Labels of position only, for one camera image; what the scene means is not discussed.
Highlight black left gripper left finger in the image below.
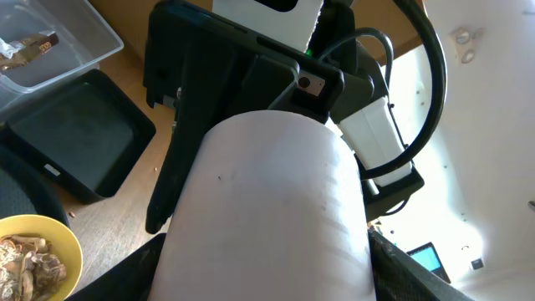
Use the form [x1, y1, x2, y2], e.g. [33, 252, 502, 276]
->
[66, 233, 166, 301]

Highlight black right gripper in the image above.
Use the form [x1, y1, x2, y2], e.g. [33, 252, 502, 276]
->
[143, 1, 375, 234]

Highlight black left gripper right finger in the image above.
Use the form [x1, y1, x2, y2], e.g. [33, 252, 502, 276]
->
[368, 230, 473, 301]

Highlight yellow bowl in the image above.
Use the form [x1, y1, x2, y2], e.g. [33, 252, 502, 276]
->
[1, 214, 83, 301]

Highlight food scraps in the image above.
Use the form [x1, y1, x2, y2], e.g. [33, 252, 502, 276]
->
[1, 235, 67, 301]

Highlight pink plastic cup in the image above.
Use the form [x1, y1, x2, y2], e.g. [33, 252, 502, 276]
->
[149, 110, 375, 301]

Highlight gold snack wrapper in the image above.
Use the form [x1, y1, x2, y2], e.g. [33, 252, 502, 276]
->
[1, 31, 59, 71]

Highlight laptop with blue screen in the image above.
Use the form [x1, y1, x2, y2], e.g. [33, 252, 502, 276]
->
[407, 242, 451, 283]

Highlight black rectangular tray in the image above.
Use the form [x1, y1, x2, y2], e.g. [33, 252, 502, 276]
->
[1, 69, 156, 204]

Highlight round black tray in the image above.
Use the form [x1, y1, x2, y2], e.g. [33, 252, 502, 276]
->
[1, 146, 69, 227]

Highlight clear plastic bin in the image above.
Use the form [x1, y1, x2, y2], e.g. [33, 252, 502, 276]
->
[1, 0, 124, 115]

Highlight crumpled white tissue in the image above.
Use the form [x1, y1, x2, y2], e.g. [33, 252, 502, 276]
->
[0, 39, 24, 59]

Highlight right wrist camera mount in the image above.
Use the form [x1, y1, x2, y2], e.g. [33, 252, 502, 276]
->
[337, 97, 425, 221]

